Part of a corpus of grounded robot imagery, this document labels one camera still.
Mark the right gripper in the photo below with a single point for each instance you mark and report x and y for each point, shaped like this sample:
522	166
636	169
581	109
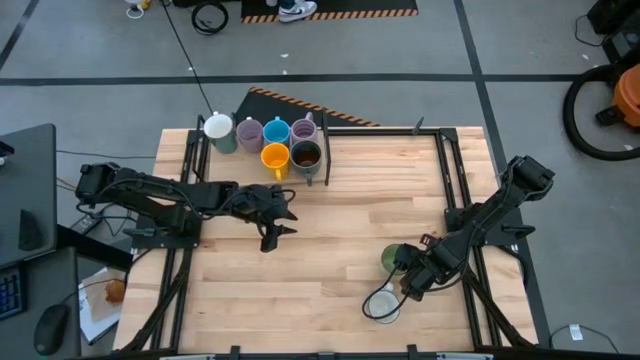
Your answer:
432	262

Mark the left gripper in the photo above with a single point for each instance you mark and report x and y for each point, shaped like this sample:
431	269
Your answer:
262	205

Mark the white mug blue pattern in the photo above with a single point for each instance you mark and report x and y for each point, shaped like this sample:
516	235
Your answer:
382	305

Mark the yellow mug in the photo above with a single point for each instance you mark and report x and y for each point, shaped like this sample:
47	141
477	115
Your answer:
275	156

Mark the light blue faceted mug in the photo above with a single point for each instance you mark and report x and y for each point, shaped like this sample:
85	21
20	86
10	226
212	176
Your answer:
276	132

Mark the purple ribbed mug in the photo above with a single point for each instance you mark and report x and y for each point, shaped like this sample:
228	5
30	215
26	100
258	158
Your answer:
248	137

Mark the teal mug white interior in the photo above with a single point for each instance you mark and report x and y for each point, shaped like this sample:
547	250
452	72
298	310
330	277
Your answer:
220	127

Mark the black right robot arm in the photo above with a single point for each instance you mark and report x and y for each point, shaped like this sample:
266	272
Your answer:
500	200

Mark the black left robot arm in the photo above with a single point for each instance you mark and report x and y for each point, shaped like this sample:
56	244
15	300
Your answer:
150	192

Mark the dark speckled teal-brown mug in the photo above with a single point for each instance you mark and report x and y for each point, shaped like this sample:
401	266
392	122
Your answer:
306	156

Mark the lavender bubble-shaped mug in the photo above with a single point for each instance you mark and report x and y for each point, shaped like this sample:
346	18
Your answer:
304	132

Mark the black orange-striped floor mat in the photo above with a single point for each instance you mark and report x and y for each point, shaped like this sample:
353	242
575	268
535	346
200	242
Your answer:
350	7
280	112

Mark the white floor tag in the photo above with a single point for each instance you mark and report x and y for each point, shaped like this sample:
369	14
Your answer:
576	332

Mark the brown crumpled object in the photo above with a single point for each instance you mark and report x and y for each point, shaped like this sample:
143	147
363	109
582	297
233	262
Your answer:
115	291

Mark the grey power strip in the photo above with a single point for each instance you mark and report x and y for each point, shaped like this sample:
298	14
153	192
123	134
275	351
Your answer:
86	223

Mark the white paper sheet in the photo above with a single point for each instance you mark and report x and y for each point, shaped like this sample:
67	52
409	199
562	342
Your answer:
97	315

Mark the person's shoe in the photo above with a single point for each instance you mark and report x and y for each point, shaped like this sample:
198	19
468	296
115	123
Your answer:
297	11

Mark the orange shop vacuum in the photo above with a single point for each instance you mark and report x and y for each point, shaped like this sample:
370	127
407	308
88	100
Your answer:
570	112

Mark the black wedge-shaped object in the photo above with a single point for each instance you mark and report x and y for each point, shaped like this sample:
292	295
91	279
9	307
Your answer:
30	232

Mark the black computer mouse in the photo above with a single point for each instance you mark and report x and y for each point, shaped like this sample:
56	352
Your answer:
50	327

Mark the dark grey desk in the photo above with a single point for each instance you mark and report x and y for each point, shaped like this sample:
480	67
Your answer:
30	175

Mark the orange vacuum cleaner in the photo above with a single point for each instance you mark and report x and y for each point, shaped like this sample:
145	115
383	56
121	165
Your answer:
629	95

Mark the black keyboard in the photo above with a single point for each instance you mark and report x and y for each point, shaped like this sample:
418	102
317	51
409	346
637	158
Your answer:
11	295

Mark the black equipment box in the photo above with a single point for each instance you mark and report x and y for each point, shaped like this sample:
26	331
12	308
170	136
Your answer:
620	30

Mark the wooden mug shelf black frame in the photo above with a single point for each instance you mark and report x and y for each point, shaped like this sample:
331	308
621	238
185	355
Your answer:
225	167

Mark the black table frame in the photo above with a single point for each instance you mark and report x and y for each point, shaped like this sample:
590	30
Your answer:
380	132

